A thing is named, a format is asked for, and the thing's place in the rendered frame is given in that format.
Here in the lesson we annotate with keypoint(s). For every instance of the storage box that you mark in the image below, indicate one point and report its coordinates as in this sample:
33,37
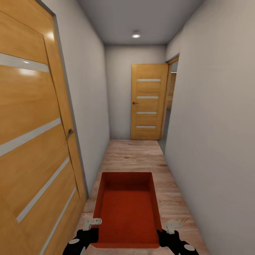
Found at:
127,204

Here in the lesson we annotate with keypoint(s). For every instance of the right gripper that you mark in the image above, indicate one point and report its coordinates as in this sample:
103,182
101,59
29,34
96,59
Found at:
166,239

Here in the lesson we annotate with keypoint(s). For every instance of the garage door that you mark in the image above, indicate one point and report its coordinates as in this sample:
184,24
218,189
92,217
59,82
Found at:
171,90

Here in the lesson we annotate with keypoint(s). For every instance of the downlight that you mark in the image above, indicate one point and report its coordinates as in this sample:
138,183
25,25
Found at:
136,35

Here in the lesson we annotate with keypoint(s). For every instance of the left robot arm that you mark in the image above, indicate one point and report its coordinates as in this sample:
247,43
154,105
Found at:
84,238

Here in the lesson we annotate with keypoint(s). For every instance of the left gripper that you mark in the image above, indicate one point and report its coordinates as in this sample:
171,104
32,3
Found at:
91,234

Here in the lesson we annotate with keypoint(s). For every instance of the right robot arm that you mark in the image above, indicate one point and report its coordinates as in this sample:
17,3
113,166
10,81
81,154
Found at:
171,239

